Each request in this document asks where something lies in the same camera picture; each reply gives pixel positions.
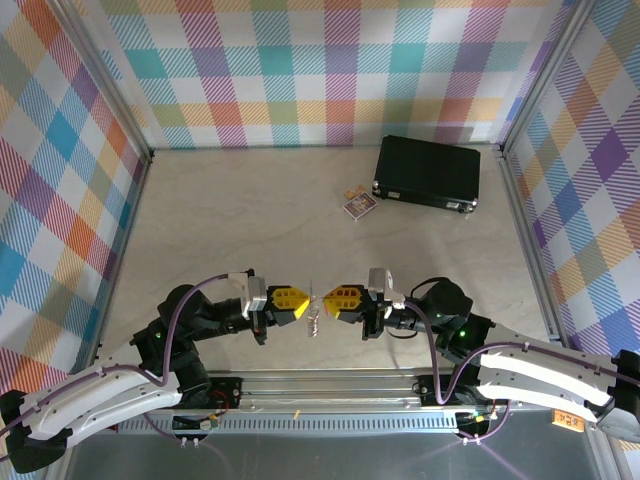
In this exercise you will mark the small orange card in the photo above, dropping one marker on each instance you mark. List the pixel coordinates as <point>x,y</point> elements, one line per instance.
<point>354,191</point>

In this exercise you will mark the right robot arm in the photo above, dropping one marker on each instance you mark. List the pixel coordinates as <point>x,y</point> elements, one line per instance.
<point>540,380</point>

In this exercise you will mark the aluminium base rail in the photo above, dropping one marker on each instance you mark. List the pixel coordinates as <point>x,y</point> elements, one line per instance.
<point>325,395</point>

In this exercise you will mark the aluminium frame post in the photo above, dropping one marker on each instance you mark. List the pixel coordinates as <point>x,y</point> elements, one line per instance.
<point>541,75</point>
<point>104,75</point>

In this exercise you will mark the aluminium side rail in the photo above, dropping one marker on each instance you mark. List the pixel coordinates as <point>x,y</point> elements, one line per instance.
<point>121,250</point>
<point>534,250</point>

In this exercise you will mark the orange label tag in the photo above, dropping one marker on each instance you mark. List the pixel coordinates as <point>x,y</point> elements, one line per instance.
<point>568,420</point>

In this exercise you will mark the black hard case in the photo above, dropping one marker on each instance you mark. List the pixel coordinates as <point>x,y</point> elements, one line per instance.
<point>430,170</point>

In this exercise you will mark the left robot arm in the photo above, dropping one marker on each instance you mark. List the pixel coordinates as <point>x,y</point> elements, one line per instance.
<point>100,400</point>

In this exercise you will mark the purple playing card box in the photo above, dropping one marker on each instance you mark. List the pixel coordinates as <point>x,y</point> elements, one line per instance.
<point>360,207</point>

